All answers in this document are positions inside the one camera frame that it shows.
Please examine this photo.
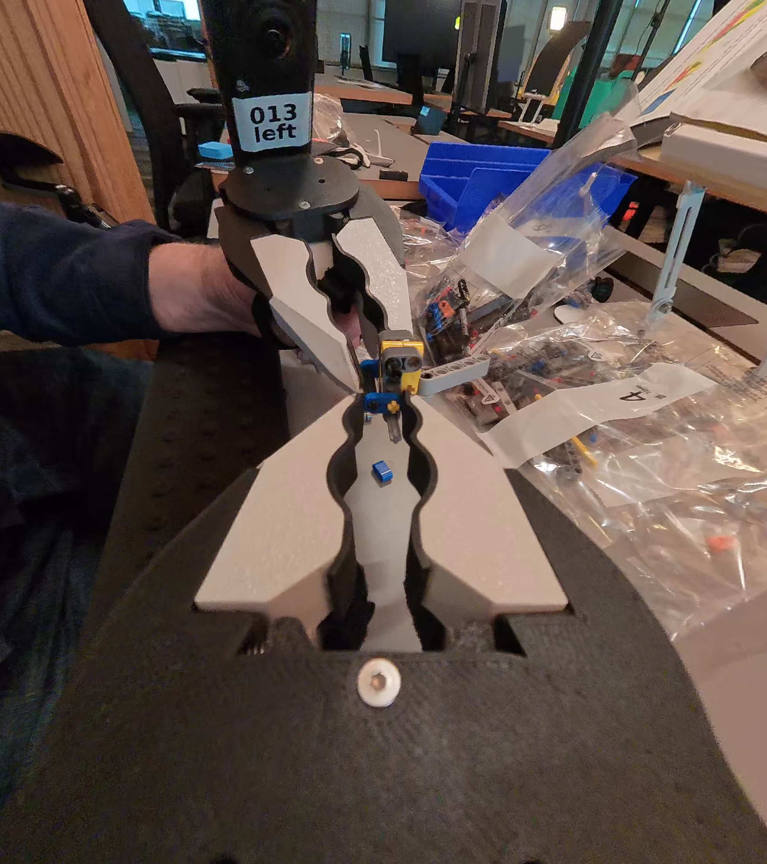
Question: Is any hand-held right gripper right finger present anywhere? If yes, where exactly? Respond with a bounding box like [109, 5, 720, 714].
[402, 391, 571, 652]

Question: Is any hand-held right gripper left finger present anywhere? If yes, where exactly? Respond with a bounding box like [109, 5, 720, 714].
[193, 395, 374, 652]

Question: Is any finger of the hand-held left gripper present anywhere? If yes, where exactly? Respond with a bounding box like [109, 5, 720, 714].
[249, 231, 365, 394]
[333, 216, 419, 345]

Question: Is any yellow and black lego assembly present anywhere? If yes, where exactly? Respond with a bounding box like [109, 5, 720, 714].
[359, 331, 426, 443]

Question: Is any light grey lego beam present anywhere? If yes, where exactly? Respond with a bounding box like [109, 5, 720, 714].
[417, 358, 492, 398]

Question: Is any clear lego parts bag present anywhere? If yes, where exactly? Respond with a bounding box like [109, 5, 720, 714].
[393, 206, 465, 271]

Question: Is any person's left hand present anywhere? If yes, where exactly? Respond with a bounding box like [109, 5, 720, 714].
[147, 243, 276, 338]

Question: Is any crumpled clear bag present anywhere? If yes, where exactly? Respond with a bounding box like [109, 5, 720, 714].
[312, 94, 350, 153]

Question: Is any white plastic object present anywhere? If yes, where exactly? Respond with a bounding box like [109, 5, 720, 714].
[356, 128, 394, 170]

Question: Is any blue plastic bin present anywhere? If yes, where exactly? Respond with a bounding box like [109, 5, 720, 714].
[419, 140, 637, 234]

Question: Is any black office chair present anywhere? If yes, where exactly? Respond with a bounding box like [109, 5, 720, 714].
[83, 0, 229, 240]

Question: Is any computer monitor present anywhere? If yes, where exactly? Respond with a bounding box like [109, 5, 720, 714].
[383, 0, 465, 75]

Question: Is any wooden cabinet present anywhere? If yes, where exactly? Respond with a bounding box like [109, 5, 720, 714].
[0, 0, 155, 227]

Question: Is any black chair armrest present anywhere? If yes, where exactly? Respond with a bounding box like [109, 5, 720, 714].
[0, 125, 121, 230]

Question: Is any black leaning board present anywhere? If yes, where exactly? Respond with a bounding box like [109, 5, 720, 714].
[525, 20, 590, 102]

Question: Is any black metal pole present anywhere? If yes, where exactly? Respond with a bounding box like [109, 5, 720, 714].
[552, 0, 627, 149]

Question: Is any grey book stand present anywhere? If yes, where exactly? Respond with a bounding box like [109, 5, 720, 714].
[599, 115, 767, 399]

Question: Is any instruction booklet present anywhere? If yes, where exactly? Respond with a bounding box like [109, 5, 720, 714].
[629, 0, 767, 149]

